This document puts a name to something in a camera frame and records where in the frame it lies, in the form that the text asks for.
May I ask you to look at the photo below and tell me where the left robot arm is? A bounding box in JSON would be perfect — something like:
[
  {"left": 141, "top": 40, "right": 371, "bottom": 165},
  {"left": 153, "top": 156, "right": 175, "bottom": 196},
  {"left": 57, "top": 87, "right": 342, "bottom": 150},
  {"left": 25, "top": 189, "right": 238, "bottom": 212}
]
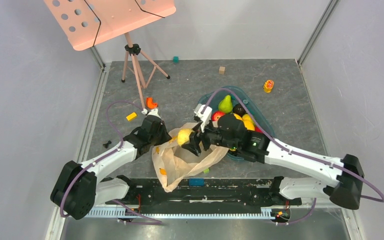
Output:
[{"left": 50, "top": 108, "right": 171, "bottom": 220}]

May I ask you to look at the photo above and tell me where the green pear fake fruit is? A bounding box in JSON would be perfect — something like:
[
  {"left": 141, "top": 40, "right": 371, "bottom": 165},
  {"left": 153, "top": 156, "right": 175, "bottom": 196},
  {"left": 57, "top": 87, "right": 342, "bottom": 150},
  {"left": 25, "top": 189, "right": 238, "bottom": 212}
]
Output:
[{"left": 218, "top": 94, "right": 233, "bottom": 114}]

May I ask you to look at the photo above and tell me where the purple cable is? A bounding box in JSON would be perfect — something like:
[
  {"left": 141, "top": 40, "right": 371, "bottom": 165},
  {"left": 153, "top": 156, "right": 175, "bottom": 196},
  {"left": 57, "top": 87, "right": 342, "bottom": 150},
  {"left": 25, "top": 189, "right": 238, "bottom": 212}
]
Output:
[
  {"left": 59, "top": 100, "right": 163, "bottom": 226},
  {"left": 200, "top": 87, "right": 384, "bottom": 226}
]

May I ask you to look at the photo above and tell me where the beige plastic bag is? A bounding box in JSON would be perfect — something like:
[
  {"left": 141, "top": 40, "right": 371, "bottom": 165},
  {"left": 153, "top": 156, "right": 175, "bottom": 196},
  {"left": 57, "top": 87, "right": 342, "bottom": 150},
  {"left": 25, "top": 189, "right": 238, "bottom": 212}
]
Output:
[{"left": 151, "top": 122, "right": 228, "bottom": 193}]

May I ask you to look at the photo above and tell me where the yellow red toy piece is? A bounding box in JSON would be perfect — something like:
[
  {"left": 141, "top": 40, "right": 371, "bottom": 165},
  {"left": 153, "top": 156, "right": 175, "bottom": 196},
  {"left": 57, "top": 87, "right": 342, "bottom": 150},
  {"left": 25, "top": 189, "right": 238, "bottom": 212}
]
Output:
[{"left": 263, "top": 79, "right": 274, "bottom": 93}]

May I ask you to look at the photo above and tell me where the blue flat block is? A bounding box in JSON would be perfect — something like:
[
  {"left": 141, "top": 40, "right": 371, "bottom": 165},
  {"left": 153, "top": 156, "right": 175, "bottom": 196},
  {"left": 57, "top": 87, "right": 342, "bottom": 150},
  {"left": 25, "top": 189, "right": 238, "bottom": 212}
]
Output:
[{"left": 188, "top": 178, "right": 205, "bottom": 187}]

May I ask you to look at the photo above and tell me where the small teal cube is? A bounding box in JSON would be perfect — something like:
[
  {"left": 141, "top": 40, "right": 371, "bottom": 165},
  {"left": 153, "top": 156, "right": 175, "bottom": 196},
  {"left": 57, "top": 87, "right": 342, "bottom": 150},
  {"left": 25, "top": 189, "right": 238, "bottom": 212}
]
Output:
[{"left": 172, "top": 56, "right": 180, "bottom": 64}]

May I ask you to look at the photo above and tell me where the small wooden cube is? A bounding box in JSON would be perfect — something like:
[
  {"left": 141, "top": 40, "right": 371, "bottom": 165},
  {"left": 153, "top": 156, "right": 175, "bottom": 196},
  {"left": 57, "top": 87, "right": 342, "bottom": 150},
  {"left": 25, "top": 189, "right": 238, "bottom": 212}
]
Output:
[{"left": 218, "top": 66, "right": 226, "bottom": 75}]

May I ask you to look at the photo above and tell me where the orange curved toy piece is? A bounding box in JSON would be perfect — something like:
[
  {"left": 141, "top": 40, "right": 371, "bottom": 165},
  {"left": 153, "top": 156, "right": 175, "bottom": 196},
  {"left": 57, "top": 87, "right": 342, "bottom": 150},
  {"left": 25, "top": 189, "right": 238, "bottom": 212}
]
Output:
[{"left": 145, "top": 97, "right": 158, "bottom": 110}]

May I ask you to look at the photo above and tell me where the pink music stand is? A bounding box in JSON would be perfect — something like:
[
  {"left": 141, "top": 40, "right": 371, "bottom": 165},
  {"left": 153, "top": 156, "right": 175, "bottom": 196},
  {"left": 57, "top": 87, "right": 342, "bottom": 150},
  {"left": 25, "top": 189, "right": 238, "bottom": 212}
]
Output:
[{"left": 44, "top": 0, "right": 176, "bottom": 113}]

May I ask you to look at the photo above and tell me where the red apple fake fruit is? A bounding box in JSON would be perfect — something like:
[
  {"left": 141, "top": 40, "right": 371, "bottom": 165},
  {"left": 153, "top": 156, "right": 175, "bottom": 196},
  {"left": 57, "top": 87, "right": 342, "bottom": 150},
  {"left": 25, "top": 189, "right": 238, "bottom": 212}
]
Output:
[{"left": 255, "top": 126, "right": 263, "bottom": 133}]

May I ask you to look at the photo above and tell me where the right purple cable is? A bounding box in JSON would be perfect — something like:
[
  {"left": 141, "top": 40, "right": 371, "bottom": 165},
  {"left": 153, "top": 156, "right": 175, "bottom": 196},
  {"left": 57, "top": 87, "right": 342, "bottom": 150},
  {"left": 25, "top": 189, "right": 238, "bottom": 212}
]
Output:
[{"left": 200, "top": 87, "right": 384, "bottom": 226}]

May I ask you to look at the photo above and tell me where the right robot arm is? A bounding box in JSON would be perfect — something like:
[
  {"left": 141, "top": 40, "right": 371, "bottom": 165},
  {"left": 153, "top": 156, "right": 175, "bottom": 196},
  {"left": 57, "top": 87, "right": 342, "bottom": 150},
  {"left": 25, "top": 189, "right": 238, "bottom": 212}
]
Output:
[{"left": 177, "top": 104, "right": 364, "bottom": 210}]

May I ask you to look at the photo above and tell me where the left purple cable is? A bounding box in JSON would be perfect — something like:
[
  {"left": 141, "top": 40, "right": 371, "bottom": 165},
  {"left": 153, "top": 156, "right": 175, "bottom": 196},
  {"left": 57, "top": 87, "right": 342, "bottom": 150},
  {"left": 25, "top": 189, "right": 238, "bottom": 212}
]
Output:
[{"left": 59, "top": 100, "right": 163, "bottom": 226}]

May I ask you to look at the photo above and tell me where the small yellow block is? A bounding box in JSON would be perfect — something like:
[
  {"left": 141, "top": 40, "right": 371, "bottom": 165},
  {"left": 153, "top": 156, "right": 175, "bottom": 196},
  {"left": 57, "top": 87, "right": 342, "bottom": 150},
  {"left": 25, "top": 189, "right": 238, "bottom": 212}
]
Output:
[{"left": 125, "top": 112, "right": 138, "bottom": 122}]

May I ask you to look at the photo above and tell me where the small black screw piece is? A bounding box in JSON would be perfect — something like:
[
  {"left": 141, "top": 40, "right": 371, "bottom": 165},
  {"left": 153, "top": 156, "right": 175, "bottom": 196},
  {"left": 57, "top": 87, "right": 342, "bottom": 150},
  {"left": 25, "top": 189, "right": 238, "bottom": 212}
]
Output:
[{"left": 102, "top": 140, "right": 112, "bottom": 149}]

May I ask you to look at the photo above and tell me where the yellow green mango fruit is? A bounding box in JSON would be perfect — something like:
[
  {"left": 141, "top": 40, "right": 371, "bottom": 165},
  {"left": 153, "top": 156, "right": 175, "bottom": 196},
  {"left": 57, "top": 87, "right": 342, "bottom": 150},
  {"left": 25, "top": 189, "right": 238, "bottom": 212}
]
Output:
[{"left": 241, "top": 113, "right": 254, "bottom": 124}]

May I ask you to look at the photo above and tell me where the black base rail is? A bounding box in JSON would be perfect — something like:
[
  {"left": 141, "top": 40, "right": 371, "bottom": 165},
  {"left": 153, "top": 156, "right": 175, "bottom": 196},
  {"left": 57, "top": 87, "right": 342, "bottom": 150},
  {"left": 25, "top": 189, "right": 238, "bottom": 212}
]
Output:
[{"left": 59, "top": 177, "right": 355, "bottom": 221}]

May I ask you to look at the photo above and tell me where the teal plastic tub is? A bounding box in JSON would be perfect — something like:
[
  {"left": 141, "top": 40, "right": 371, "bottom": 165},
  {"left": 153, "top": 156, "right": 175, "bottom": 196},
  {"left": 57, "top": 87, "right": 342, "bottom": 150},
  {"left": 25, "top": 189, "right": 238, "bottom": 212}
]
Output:
[{"left": 198, "top": 86, "right": 274, "bottom": 164}]

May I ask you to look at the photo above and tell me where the yellow lemon fake fruit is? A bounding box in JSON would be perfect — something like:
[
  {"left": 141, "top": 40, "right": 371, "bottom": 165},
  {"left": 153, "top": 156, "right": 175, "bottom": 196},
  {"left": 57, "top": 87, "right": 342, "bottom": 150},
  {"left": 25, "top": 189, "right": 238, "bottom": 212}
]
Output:
[{"left": 176, "top": 128, "right": 195, "bottom": 146}]

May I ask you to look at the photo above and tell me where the dark mangosteen fake fruit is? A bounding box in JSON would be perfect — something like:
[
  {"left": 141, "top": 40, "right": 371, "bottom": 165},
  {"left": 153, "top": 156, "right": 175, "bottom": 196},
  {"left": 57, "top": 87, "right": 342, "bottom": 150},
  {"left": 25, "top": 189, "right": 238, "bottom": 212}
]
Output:
[{"left": 232, "top": 103, "right": 247, "bottom": 117}]

